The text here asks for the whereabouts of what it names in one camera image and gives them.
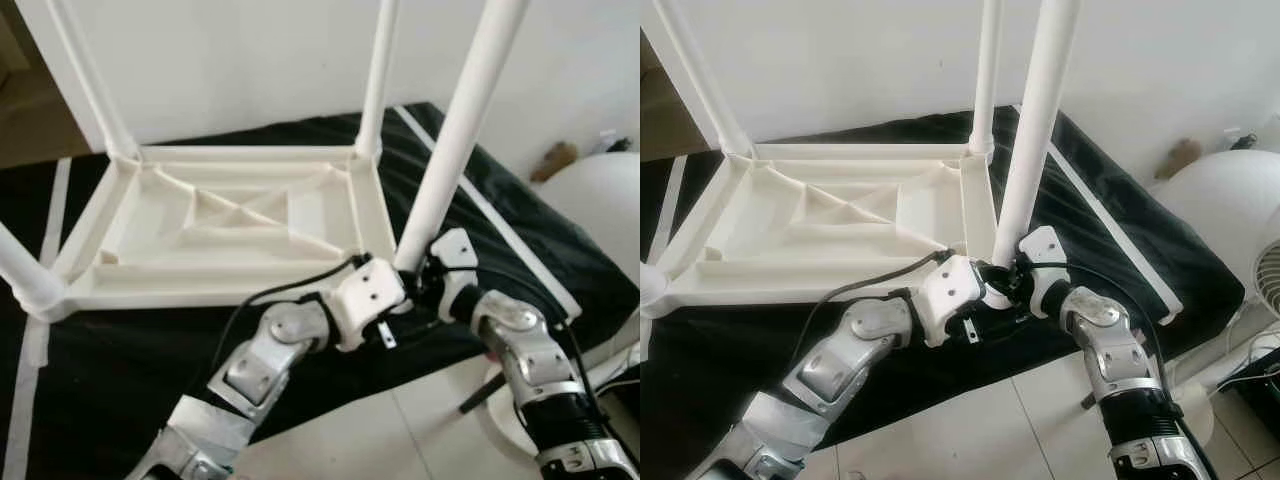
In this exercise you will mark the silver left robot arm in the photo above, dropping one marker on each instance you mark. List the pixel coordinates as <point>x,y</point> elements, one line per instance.
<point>260,370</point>
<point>840,365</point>

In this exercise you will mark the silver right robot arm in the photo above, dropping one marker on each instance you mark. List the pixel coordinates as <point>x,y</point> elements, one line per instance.
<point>1115,345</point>
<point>530,350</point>

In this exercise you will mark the dark metal bed leg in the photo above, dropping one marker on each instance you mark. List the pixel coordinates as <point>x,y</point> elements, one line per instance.
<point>1089,400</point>
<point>482,395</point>

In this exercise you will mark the brown plush object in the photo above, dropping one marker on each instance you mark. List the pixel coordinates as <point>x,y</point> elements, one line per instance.
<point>555,160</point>
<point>1180,157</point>

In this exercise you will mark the white standing fan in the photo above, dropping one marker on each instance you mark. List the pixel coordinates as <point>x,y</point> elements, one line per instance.
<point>605,200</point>
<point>1225,205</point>

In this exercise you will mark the black box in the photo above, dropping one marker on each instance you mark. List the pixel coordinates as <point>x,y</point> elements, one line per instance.
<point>1255,375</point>

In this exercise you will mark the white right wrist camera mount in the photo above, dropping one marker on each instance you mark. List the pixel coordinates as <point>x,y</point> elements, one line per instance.
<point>1045,252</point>
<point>458,255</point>

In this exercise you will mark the wall socket with black plug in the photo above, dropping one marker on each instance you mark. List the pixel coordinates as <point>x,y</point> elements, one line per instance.
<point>614,141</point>
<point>1241,138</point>

